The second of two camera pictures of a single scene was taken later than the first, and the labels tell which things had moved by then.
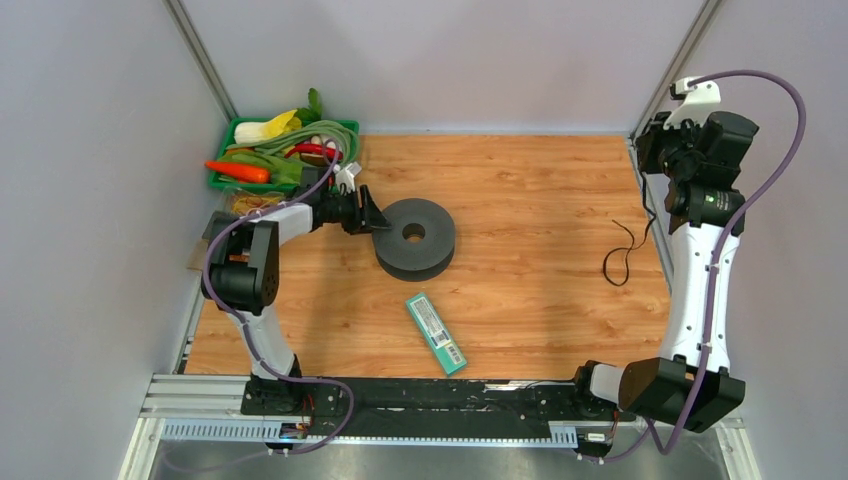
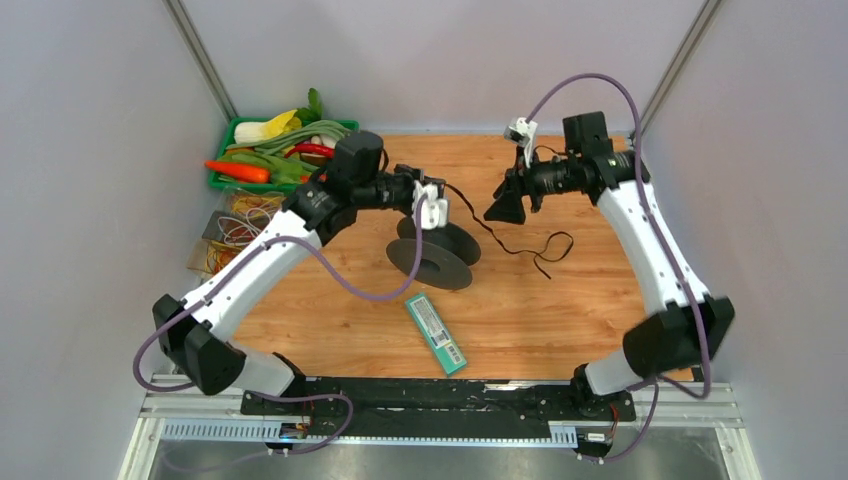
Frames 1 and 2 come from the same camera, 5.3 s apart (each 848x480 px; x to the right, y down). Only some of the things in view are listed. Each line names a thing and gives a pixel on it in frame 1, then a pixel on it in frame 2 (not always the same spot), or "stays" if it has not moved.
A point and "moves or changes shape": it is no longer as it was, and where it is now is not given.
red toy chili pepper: (315, 148) stays
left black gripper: (369, 216) -> (415, 174)
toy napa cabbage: (245, 132) stays
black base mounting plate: (412, 408) stays
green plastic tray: (224, 183) stays
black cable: (617, 250) -> (536, 260)
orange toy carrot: (240, 172) stays
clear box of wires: (244, 201) stays
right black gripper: (656, 133) -> (507, 206)
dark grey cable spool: (419, 246) moves or changes shape
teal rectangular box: (436, 333) stays
